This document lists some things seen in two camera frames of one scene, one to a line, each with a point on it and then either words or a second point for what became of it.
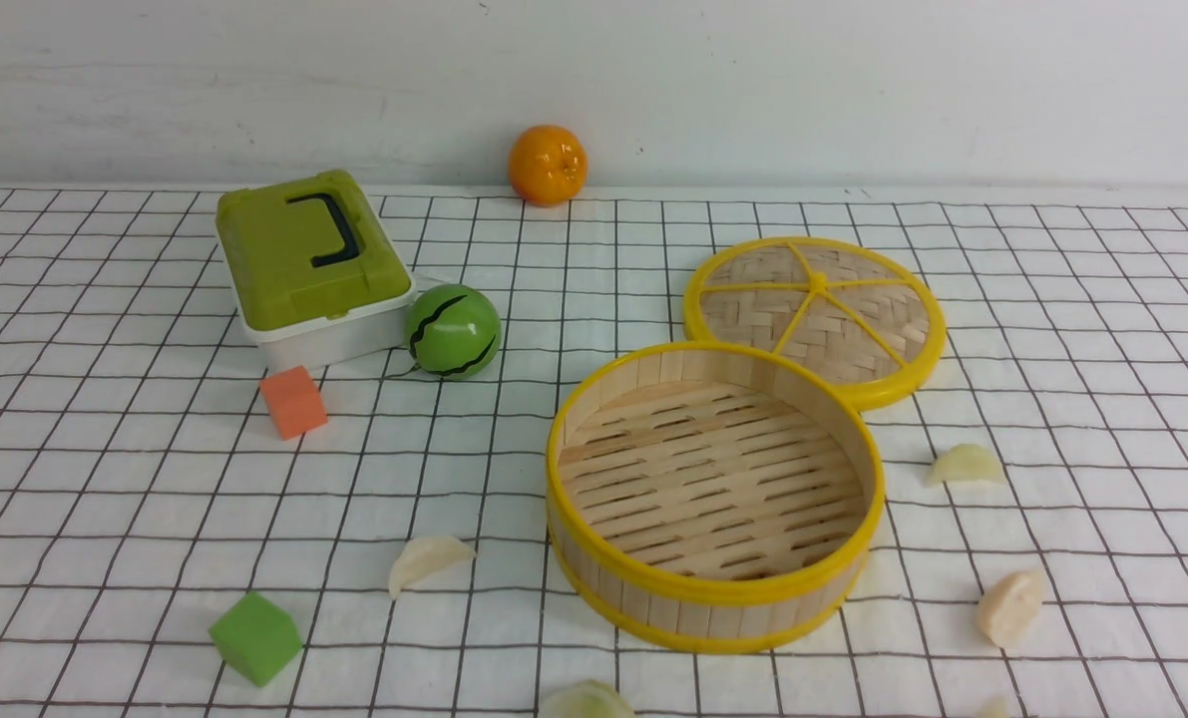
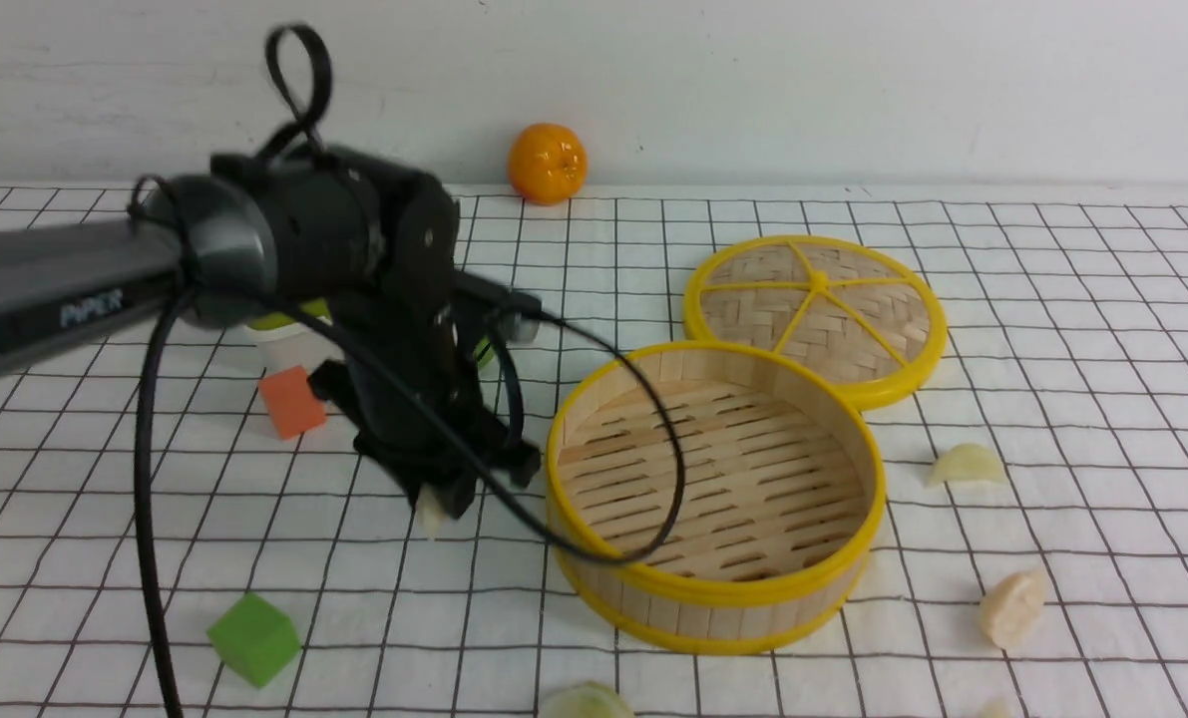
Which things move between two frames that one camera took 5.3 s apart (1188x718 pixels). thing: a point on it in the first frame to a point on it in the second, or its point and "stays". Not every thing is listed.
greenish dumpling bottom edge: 589,699 stays
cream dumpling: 1008,606 stays
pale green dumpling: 965,463 stays
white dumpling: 424,553 to 430,512
